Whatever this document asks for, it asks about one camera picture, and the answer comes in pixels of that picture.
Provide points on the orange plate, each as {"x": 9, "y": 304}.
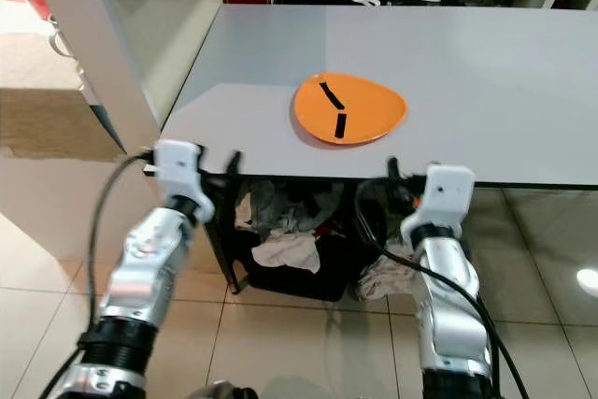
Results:
{"x": 374, "y": 105}

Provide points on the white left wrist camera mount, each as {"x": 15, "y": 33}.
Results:
{"x": 179, "y": 170}

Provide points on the white crumpled cloth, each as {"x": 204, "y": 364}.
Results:
{"x": 280, "y": 249}

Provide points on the beige crumpled cloth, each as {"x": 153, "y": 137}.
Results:
{"x": 381, "y": 277}

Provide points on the thin black tape strip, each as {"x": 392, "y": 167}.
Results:
{"x": 331, "y": 95}

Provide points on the short wide black tape strip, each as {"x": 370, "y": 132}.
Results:
{"x": 341, "y": 125}

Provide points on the grey crumpled cloth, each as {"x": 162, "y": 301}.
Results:
{"x": 280, "y": 201}

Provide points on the black laundry basket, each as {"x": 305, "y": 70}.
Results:
{"x": 327, "y": 249}

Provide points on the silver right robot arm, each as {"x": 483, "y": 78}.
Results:
{"x": 448, "y": 296}

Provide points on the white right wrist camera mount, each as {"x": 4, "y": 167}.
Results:
{"x": 444, "y": 195}

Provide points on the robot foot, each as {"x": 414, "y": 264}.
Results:
{"x": 232, "y": 391}

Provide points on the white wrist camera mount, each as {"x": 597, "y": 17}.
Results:
{"x": 444, "y": 195}
{"x": 179, "y": 170}

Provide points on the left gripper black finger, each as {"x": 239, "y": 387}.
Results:
{"x": 234, "y": 163}

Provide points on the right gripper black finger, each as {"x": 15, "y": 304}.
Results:
{"x": 393, "y": 169}

